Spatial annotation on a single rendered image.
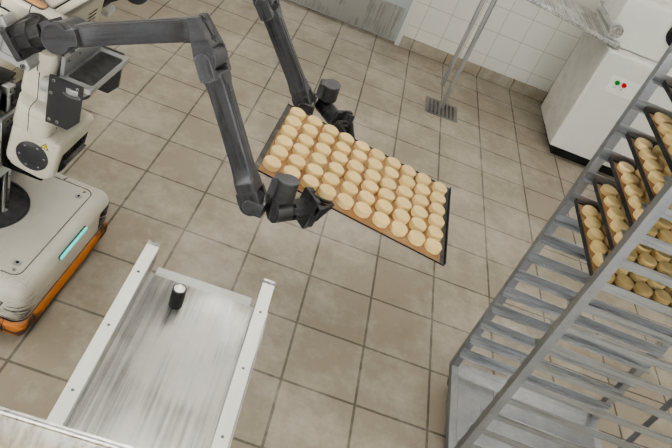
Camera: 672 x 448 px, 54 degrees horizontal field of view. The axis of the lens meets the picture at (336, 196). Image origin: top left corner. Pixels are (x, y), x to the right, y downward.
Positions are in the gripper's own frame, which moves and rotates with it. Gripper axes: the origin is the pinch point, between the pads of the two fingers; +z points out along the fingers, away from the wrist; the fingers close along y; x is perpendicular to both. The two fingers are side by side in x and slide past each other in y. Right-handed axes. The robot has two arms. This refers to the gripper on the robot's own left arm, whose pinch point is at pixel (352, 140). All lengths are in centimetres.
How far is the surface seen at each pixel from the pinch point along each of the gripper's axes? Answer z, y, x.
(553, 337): 82, 5, -23
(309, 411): 44, 94, -2
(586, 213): 57, -17, -50
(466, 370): 58, 73, -63
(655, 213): 80, -43, -19
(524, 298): 56, 28, -61
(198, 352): 53, 15, 75
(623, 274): 81, -18, -36
